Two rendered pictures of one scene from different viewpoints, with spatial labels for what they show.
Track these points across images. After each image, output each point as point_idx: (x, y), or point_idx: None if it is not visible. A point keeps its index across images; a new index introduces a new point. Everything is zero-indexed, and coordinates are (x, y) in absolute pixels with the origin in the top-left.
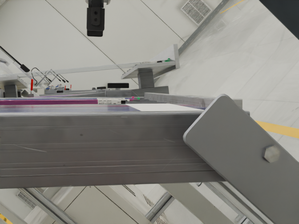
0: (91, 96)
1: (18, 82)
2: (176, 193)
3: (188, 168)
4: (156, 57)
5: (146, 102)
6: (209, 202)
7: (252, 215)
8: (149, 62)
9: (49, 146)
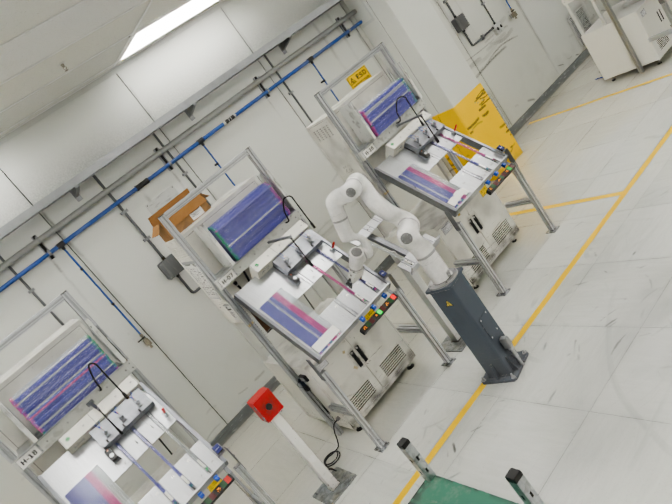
0: (394, 250)
1: None
2: (419, 294)
3: (312, 358)
4: None
5: (355, 311)
6: (431, 304)
7: (420, 328)
8: (407, 262)
9: (297, 345)
